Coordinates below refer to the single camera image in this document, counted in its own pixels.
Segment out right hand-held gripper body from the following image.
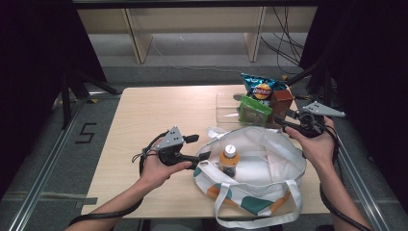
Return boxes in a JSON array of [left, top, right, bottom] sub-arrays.
[[293, 100, 346, 139]]

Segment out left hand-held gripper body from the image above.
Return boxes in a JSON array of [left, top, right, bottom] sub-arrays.
[[156, 125, 202, 171]]

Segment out brown carton box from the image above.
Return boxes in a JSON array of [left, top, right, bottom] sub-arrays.
[[268, 88, 295, 127]]

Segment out orange juice bottle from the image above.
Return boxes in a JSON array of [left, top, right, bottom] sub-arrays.
[[218, 143, 241, 178]]

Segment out green snack packet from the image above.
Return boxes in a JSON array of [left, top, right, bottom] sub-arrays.
[[238, 94, 274, 126]]

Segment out blue potato chips bag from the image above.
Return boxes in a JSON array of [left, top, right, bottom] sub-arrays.
[[240, 72, 288, 108]]

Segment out white tote bag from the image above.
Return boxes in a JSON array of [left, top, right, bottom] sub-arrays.
[[192, 125, 307, 230]]

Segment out clear acrylic tray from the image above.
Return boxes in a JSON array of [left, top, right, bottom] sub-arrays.
[[215, 91, 287, 126]]

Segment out person's right hand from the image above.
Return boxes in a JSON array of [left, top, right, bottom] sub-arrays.
[[284, 115, 337, 168]]

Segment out person's left hand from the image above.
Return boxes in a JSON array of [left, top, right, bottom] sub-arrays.
[[139, 150, 193, 191]]

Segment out black metal stand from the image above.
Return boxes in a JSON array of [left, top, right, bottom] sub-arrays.
[[59, 68, 123, 130], [285, 62, 335, 110]]

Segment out black curtain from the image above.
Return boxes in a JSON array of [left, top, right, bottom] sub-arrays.
[[0, 0, 108, 198], [299, 0, 408, 214]]

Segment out long beige desk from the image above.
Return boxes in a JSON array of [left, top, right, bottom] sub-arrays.
[[76, 6, 319, 64]]

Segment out black floor cables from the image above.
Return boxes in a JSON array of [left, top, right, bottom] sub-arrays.
[[259, 6, 306, 75]]

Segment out white floor cable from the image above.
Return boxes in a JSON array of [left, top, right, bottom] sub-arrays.
[[150, 41, 244, 74]]

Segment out metal floor rail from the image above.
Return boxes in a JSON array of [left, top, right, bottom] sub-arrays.
[[336, 138, 393, 231], [6, 95, 94, 231]]

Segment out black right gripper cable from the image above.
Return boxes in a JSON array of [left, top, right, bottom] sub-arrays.
[[319, 124, 374, 231]]

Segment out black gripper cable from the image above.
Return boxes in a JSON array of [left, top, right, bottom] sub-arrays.
[[68, 131, 169, 227], [319, 124, 374, 231]]

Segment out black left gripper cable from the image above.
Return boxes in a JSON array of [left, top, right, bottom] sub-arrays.
[[68, 131, 169, 227]]

